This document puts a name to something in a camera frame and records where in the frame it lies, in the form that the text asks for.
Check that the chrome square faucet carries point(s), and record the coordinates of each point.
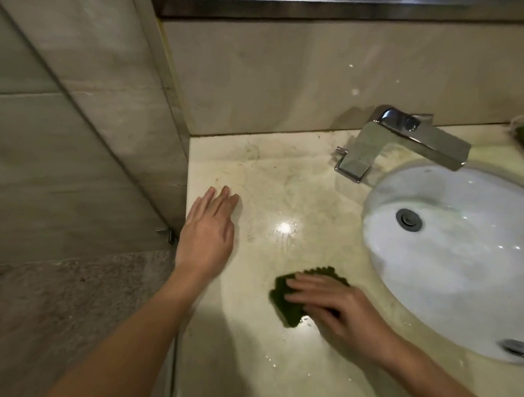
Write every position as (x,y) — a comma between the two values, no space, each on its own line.
(400,134)

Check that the person's right forearm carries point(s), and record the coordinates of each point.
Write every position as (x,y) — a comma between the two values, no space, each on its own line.
(445,388)

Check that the person's left fingers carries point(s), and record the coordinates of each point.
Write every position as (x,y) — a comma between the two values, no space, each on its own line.
(214,204)

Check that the metal sink drain plug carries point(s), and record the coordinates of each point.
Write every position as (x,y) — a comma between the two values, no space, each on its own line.
(408,220)

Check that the person's right fingers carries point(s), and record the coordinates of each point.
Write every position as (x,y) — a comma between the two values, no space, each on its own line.
(311,291)

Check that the white oval sink basin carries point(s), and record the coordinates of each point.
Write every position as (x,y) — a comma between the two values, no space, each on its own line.
(459,263)

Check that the small metal bracket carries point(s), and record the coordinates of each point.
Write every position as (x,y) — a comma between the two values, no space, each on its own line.
(166,233)

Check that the green scouring pad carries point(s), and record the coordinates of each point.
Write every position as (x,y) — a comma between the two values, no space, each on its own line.
(286,307)

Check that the dark metal mirror frame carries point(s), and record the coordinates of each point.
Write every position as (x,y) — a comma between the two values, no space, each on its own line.
(347,7)

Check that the person's left hand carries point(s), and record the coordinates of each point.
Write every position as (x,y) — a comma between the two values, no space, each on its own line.
(205,241)

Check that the person's left forearm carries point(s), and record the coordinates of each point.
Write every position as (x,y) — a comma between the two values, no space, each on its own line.
(145,331)

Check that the person's right hand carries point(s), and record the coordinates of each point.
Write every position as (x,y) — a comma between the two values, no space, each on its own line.
(347,318)

